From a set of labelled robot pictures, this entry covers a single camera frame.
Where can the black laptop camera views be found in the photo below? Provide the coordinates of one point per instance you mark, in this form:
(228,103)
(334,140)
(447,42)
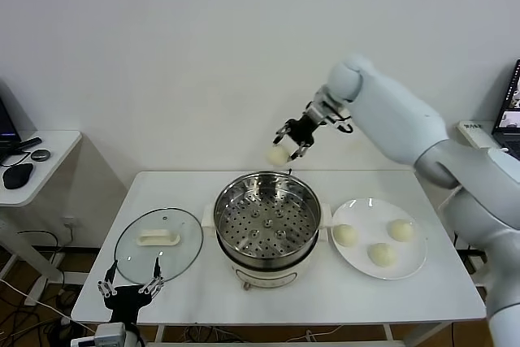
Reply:
(510,119)

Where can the cream electric cooker base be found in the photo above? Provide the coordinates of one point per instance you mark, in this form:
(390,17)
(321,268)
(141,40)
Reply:
(264,278)

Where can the white side desk labelled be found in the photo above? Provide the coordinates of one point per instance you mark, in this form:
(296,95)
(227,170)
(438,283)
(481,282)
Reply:
(473,135)

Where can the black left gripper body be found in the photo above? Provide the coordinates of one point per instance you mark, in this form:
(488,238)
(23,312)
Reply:
(126,300)

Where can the white table frame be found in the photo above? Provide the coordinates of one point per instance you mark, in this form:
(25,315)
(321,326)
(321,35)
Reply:
(388,332)

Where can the round black puck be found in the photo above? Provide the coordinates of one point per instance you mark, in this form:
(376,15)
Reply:
(40,155)

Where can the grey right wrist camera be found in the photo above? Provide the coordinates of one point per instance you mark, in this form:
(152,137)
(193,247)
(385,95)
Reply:
(335,117)

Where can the black stick remote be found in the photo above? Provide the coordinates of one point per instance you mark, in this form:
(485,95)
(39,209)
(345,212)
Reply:
(30,144)

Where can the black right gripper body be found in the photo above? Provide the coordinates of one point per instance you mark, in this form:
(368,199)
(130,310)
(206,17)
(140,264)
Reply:
(304,131)

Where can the white steamed baozi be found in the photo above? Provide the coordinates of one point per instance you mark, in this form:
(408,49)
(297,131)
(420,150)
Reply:
(401,230)
(345,235)
(382,254)
(277,156)

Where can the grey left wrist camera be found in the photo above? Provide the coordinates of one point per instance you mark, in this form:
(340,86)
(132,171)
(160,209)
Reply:
(107,335)

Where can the black computer mouse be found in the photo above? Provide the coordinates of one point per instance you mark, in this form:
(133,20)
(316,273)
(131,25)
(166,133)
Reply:
(17,176)

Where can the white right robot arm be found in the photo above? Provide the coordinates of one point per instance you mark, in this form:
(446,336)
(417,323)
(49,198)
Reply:
(390,111)

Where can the black laptop purple light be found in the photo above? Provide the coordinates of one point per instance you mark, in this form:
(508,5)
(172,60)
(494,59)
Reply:
(6,119)

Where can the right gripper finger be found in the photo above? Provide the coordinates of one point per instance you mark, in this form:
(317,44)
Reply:
(300,151)
(281,133)

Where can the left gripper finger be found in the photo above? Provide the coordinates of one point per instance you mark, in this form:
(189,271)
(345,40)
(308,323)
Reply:
(155,284)
(106,287)

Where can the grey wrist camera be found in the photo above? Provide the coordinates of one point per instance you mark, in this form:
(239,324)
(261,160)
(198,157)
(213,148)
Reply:
(107,335)
(335,117)

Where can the white round plate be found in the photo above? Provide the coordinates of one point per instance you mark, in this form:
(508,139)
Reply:
(410,259)

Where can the steel perforated steamer basket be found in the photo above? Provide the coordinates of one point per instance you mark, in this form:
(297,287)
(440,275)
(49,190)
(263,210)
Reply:
(292,237)

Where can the white wall socket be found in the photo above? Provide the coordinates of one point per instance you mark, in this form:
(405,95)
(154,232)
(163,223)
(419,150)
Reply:
(73,223)

